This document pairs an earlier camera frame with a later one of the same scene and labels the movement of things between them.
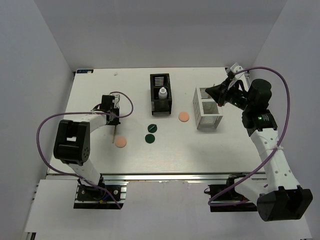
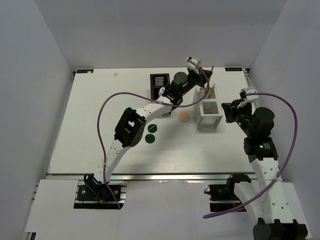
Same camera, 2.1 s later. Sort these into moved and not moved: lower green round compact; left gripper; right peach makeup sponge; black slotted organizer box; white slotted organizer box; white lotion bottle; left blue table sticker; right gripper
Moved: left gripper; right gripper
Not moved: right peach makeup sponge; white slotted organizer box; left blue table sticker; lower green round compact; white lotion bottle; black slotted organizer box
